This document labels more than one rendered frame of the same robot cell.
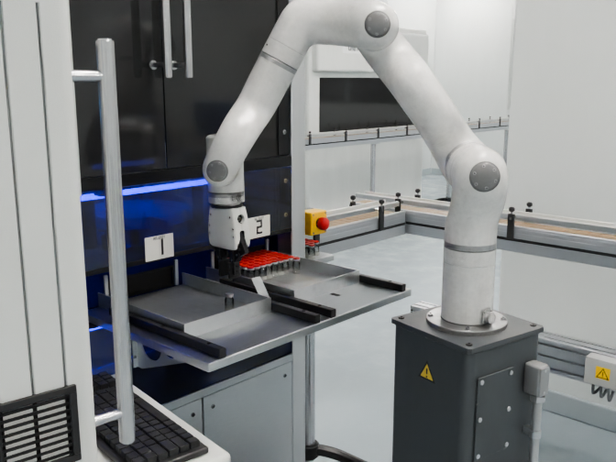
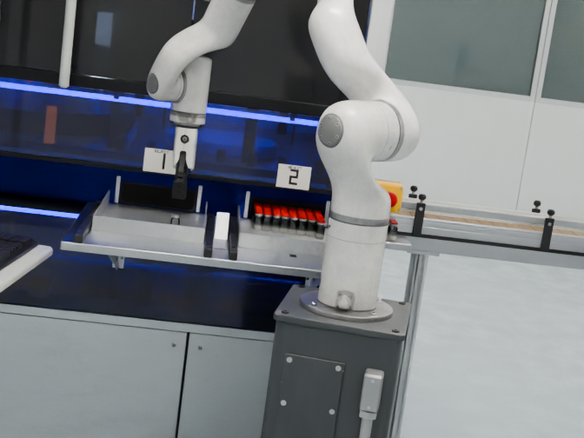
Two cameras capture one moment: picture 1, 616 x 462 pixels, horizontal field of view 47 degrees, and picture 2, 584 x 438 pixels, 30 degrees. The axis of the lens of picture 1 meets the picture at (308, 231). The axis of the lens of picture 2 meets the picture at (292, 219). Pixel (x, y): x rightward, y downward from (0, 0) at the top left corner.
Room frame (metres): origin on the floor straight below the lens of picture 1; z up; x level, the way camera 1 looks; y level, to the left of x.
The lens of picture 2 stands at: (-0.05, -1.74, 1.45)
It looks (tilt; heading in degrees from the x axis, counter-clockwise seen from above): 11 degrees down; 43
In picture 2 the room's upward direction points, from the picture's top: 8 degrees clockwise
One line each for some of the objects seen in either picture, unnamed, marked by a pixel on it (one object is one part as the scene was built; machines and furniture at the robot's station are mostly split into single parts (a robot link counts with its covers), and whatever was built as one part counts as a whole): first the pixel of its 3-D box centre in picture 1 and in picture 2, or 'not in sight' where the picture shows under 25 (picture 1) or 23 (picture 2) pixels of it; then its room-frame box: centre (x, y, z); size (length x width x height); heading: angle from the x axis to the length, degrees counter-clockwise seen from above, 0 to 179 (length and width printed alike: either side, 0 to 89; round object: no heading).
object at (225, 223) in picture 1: (227, 224); (184, 144); (1.63, 0.19, 1.10); 0.10 x 0.08 x 0.11; 47
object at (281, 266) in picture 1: (270, 269); (288, 224); (1.94, 0.10, 0.91); 0.18 x 0.02 x 0.05; 137
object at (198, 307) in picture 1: (183, 302); (153, 215); (1.66, 0.30, 0.90); 0.34 x 0.26 x 0.04; 47
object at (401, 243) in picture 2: (304, 257); (382, 239); (2.21, 0.01, 0.87); 0.14 x 0.13 x 0.02; 47
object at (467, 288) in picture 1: (467, 284); (352, 264); (1.62, -0.38, 0.95); 0.19 x 0.19 x 0.18
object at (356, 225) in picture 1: (335, 225); (477, 225); (2.48, -0.10, 0.92); 0.69 x 0.16 x 0.16; 137
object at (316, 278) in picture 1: (281, 274); (289, 230); (1.91, 0.07, 0.90); 0.34 x 0.26 x 0.04; 47
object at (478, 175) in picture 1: (475, 198); (356, 161); (1.59, -0.38, 1.16); 0.19 x 0.12 x 0.24; 178
